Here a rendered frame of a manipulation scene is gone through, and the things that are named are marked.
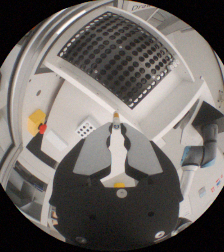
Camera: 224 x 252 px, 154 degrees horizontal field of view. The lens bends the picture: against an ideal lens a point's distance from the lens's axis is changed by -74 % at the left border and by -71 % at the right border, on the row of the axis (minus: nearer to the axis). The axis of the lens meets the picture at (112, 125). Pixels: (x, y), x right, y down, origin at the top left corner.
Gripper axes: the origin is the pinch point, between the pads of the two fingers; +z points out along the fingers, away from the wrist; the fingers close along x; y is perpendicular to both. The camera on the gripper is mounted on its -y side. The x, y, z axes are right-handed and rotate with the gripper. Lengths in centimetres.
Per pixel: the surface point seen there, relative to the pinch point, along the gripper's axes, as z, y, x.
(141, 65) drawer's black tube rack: 8.0, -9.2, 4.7
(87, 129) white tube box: 19.6, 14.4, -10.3
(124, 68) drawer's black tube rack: 8.0, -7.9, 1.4
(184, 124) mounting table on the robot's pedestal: 22.4, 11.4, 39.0
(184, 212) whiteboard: -81, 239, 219
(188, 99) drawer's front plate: 6.4, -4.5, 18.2
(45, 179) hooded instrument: 4, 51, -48
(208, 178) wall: -16, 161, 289
